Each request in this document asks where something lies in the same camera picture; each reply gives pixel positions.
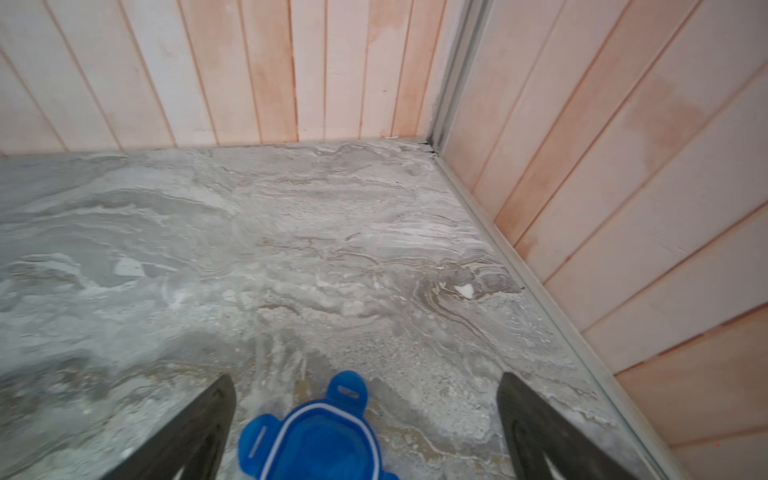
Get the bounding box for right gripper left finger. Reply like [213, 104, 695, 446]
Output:
[103, 374, 236, 479]

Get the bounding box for blue container lid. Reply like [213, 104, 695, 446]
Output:
[237, 370, 397, 479]

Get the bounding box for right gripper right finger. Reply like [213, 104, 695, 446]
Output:
[497, 372, 635, 479]

